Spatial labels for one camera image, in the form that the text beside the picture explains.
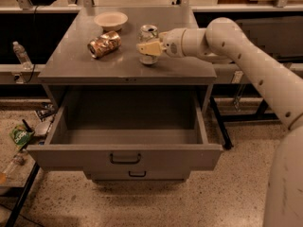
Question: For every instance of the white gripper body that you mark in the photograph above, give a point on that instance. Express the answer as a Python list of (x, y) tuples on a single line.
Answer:
[(171, 43)]

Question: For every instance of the white green 7up can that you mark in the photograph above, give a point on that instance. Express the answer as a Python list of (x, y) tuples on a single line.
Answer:
[(147, 33)]

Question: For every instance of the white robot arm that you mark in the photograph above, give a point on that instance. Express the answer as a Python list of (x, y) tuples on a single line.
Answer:
[(223, 40)]

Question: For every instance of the crushed brown soda can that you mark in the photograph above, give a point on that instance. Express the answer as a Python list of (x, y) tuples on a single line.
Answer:
[(104, 44)]

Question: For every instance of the grey metal drawer cabinet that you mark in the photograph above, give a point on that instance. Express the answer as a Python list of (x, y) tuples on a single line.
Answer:
[(72, 78)]

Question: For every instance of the open grey top drawer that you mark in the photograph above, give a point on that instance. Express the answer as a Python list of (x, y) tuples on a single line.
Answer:
[(168, 132)]

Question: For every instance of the grey lower drawer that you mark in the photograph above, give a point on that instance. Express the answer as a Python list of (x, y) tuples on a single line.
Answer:
[(158, 175)]

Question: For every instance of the white paper bowl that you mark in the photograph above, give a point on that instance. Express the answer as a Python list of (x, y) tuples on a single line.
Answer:
[(111, 21)]

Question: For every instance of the dark snack packet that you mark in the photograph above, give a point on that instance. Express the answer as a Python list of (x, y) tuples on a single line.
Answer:
[(46, 111)]

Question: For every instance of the clear plastic water bottle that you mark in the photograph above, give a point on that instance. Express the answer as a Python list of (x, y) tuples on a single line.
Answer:
[(22, 56)]

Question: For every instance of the green chip bag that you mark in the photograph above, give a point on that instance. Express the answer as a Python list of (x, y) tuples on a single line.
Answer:
[(21, 136)]

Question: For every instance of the plastic bottle on floor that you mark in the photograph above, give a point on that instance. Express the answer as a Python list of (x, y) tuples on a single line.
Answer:
[(11, 171)]

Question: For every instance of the black top drawer handle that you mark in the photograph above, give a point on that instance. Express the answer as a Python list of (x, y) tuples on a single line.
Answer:
[(125, 159)]

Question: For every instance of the black drawer handle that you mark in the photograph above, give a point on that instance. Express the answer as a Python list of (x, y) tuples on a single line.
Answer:
[(125, 159), (137, 174)]

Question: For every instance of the black lower drawer handle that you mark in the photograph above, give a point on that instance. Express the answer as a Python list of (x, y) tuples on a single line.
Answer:
[(137, 174)]

